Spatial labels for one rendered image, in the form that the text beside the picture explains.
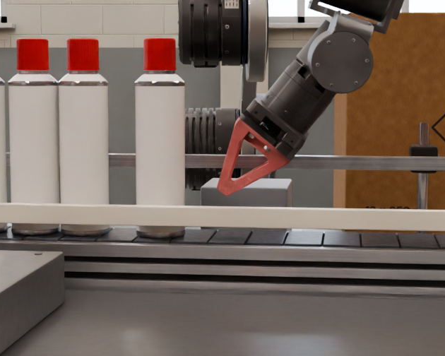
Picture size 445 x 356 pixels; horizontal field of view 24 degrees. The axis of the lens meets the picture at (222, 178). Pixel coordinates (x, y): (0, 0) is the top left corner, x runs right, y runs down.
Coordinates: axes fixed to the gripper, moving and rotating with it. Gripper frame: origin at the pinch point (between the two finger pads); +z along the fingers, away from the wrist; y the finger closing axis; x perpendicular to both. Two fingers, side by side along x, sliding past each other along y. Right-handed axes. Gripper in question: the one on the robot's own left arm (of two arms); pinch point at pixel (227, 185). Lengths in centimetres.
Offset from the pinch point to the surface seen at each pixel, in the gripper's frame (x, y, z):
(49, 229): -11.6, 1.5, 15.4
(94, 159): -12.3, 1.6, 6.5
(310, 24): -30, -547, -22
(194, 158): -4.6, -3.1, 0.5
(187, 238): 0.3, 2.0, 6.6
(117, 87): -100, -541, 85
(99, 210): -8.5, 3.9, 9.7
